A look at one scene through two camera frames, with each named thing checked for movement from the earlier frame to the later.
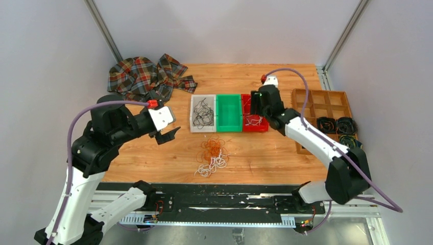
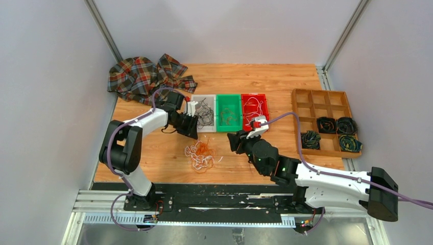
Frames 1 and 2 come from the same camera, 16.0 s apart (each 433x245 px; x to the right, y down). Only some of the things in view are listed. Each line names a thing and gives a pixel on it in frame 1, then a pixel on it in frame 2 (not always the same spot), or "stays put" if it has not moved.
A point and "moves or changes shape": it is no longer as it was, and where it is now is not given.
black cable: [203, 115] stays put
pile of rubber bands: [214, 153] moves or changes shape
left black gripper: [163, 137] to [191, 129]
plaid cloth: [134, 77] stays put
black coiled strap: [327, 125] stays put
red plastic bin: [252, 123] stays put
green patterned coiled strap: [351, 142] stays put
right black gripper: [255, 102] to [237, 141]
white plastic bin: [210, 100] stays put
